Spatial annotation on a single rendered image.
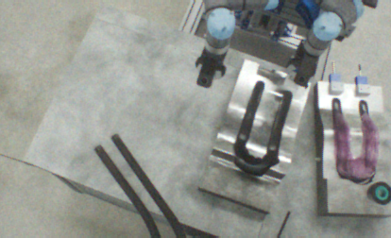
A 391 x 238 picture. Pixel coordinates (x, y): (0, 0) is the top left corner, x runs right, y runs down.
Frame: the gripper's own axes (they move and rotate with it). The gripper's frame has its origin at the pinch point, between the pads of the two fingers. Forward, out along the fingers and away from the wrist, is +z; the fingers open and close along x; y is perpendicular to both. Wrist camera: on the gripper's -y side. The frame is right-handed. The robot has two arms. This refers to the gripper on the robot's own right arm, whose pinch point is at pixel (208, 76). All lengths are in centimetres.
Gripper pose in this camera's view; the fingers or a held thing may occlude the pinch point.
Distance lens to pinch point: 152.9
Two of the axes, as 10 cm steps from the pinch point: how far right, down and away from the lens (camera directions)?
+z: -0.6, 3.2, 9.5
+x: -9.4, -3.4, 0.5
